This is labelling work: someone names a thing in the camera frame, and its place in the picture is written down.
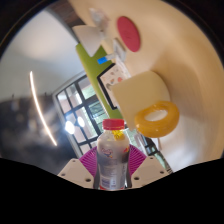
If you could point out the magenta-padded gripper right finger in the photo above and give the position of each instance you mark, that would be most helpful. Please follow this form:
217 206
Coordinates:
148 171

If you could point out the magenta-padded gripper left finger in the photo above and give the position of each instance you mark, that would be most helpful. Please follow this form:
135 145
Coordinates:
77 174

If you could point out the clear red-capped drink bottle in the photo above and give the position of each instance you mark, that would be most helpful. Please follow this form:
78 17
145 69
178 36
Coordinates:
111 156

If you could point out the yellow cup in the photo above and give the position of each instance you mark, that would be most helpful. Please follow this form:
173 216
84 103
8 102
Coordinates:
157 127

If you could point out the black-framed window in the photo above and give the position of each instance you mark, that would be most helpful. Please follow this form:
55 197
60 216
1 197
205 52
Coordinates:
81 110

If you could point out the long ceiling light strip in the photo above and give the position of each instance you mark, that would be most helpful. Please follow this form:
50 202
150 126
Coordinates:
39 108

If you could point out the pale yellow box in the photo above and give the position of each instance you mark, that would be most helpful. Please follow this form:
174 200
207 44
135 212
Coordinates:
138 91

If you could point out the black-framed illustrated card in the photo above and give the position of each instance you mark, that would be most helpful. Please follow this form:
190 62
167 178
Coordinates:
111 81

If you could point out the green partition panel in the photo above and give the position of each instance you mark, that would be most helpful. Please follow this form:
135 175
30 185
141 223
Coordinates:
92 71

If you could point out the white tube with blue cap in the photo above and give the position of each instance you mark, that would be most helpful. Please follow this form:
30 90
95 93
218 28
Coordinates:
115 53

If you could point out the flat round red coaster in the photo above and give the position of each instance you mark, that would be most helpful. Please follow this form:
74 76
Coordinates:
128 33

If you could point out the clear plastic wrapper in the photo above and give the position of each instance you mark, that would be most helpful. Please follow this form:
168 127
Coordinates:
99 18

